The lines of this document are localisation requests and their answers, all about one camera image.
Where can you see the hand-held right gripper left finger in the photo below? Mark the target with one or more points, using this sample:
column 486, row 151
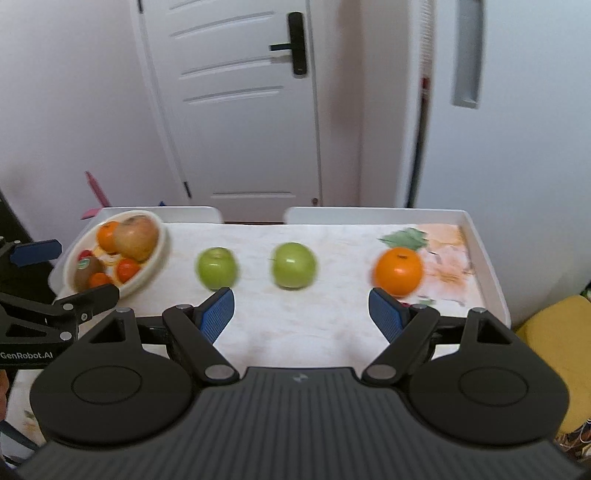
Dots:
column 217, row 314

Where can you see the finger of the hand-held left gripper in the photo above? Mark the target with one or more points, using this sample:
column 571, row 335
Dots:
column 37, row 251
column 92, row 297

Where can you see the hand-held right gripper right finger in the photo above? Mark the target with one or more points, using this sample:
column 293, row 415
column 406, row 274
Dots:
column 388, row 314

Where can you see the small tangerine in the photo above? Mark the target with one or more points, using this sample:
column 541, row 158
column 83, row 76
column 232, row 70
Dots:
column 127, row 270
column 99, row 279

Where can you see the brown kiwi with green sticker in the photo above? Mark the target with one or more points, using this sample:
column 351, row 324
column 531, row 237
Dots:
column 87, row 272

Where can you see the orange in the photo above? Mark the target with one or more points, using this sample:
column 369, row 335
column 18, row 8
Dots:
column 107, row 236
column 399, row 272

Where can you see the small red plum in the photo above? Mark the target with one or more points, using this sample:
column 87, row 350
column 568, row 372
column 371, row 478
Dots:
column 85, row 254

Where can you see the cream oval bear-print dish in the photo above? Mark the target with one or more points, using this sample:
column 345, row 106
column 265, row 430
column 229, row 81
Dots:
column 138, row 281

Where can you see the large yellow-red apple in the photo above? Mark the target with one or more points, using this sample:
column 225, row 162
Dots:
column 136, row 237

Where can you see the black furniture panel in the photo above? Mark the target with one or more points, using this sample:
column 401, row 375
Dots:
column 9, row 217

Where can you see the green apple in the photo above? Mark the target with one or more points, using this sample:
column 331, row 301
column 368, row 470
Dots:
column 293, row 265
column 217, row 267

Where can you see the pink plastic stand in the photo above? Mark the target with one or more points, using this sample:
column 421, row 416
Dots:
column 97, row 194

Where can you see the white rimmed table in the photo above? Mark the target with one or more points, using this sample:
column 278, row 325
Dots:
column 369, row 214

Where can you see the white panel door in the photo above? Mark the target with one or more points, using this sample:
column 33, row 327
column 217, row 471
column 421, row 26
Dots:
column 240, row 138

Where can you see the yellow stool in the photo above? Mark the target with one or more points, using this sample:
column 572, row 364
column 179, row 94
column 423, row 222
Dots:
column 568, row 332

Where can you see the white sliding door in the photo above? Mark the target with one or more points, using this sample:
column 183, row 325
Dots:
column 531, row 184

